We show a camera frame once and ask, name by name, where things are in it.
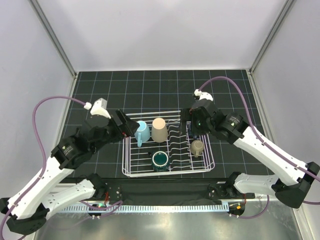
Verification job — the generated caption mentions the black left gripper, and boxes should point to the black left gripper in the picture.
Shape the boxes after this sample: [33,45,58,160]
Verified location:
[90,108,139,155]

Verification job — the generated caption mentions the small speckled blue cup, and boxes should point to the small speckled blue cup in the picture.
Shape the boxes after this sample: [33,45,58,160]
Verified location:
[187,123,199,140]

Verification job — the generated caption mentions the blue mug cream inside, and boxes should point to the blue mug cream inside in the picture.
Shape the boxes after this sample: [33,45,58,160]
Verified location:
[134,120,151,148]

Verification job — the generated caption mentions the beige paper cup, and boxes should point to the beige paper cup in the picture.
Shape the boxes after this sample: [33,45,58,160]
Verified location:
[151,117,168,143]

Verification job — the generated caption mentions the small beige mug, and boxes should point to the small beige mug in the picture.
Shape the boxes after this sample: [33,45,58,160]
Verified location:
[190,139,205,158]

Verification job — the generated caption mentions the dark green mug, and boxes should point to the dark green mug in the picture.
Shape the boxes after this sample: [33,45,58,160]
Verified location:
[148,151,170,172]

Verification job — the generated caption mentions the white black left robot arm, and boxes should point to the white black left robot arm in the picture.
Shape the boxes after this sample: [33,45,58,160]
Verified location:
[0,109,140,236]

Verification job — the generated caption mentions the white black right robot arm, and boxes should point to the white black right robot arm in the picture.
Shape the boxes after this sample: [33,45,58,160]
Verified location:
[180,99,320,209]

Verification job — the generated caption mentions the black grid mat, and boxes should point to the black grid mat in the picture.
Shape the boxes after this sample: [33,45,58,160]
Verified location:
[63,70,273,181]

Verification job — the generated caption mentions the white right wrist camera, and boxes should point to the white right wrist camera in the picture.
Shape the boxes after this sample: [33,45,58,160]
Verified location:
[193,89,214,102]

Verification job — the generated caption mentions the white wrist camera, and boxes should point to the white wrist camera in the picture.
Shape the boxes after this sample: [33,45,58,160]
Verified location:
[193,89,214,102]
[83,98,111,119]

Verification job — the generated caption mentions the white wire dish rack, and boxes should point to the white wire dish rack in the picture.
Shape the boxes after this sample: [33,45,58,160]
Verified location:
[122,110,215,178]

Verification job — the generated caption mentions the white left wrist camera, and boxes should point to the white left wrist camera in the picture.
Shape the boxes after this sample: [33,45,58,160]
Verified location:
[83,98,111,119]

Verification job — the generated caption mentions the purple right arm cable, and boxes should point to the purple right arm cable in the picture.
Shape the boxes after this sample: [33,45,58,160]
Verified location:
[194,76,320,220]

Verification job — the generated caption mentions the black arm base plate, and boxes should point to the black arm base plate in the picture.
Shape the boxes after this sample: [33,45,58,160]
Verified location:
[72,177,256,201]

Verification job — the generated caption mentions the perforated metal cable duct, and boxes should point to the perforated metal cable duct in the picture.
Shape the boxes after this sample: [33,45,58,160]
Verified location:
[60,202,229,214]

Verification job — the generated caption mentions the aluminium frame post right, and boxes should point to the aluminium frame post right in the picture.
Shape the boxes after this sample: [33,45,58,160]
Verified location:
[248,0,297,76]

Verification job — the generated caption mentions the aluminium frame post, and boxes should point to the aluminium frame post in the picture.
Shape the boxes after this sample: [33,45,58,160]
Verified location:
[28,0,77,79]
[248,0,297,76]

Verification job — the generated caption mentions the aluminium frame post left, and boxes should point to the aluminium frame post left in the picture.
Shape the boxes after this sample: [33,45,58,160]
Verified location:
[28,0,77,79]

